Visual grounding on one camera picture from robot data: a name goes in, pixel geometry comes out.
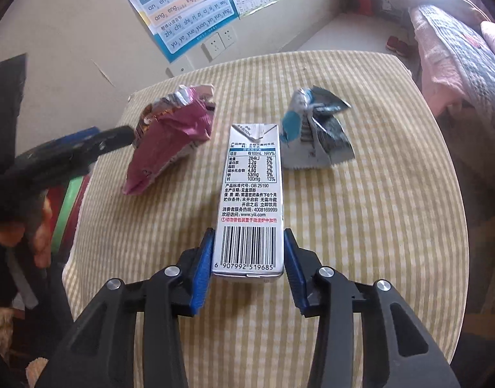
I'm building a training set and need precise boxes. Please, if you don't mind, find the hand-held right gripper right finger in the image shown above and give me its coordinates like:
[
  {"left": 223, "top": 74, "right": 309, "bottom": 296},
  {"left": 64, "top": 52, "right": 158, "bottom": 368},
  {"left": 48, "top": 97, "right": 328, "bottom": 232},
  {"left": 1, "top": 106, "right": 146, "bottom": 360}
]
[{"left": 283, "top": 228, "right": 462, "bottom": 388}]

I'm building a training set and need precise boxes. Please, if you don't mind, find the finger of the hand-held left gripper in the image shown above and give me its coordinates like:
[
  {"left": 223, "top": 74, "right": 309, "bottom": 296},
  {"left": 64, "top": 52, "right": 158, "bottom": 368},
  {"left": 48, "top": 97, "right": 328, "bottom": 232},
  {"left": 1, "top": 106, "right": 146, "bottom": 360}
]
[{"left": 65, "top": 124, "right": 136, "bottom": 160}]

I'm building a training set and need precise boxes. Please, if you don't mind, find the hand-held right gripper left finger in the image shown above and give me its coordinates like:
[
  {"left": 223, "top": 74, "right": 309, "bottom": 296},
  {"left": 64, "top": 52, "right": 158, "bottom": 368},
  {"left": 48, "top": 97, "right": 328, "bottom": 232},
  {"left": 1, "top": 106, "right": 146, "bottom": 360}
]
[{"left": 39, "top": 227, "right": 216, "bottom": 388}]

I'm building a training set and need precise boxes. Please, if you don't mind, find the green rimmed red bin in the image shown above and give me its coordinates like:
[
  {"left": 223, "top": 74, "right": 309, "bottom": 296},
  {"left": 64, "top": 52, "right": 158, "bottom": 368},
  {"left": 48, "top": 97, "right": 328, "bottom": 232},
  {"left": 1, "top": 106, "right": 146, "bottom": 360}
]
[{"left": 49, "top": 176, "right": 92, "bottom": 265}]

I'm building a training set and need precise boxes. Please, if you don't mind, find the small pink wrapper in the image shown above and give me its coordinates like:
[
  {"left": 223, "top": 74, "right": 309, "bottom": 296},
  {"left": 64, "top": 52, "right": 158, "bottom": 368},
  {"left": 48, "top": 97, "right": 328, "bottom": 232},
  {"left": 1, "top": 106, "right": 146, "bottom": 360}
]
[{"left": 122, "top": 84, "right": 216, "bottom": 195}]

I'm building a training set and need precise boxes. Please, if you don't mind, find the white milk carton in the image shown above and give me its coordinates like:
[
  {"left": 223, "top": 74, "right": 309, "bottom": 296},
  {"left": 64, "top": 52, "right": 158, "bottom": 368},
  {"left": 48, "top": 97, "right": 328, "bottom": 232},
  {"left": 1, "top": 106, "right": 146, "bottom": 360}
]
[{"left": 212, "top": 122, "right": 285, "bottom": 284}]

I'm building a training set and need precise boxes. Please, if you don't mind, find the person's left hand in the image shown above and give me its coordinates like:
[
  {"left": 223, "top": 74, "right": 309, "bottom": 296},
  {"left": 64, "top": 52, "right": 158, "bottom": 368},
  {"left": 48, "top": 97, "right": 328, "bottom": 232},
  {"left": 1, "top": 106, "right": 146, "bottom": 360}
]
[{"left": 0, "top": 198, "right": 54, "bottom": 269}]

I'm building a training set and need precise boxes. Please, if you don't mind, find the blue silver wrapper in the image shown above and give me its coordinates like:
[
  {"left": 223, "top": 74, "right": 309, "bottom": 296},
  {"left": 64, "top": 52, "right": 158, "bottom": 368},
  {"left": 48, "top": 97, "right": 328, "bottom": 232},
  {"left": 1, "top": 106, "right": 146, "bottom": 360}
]
[{"left": 280, "top": 86, "right": 357, "bottom": 170}]

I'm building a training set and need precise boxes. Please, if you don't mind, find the pink blanket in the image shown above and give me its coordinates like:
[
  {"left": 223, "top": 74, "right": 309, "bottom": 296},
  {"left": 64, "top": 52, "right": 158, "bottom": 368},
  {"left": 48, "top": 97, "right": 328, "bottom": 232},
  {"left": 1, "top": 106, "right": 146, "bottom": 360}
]
[{"left": 409, "top": 8, "right": 462, "bottom": 118}]

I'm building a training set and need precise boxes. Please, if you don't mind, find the blue patterned quilt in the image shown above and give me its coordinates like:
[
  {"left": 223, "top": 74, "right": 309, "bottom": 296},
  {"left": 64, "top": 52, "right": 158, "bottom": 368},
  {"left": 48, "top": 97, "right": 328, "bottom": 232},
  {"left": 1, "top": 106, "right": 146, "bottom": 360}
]
[{"left": 409, "top": 4, "right": 495, "bottom": 130}]

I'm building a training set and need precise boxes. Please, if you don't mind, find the blue letter wall poster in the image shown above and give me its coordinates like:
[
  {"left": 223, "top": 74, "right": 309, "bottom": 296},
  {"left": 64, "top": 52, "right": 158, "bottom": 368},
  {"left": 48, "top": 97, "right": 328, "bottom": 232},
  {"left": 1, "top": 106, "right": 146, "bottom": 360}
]
[{"left": 108, "top": 0, "right": 240, "bottom": 64}]

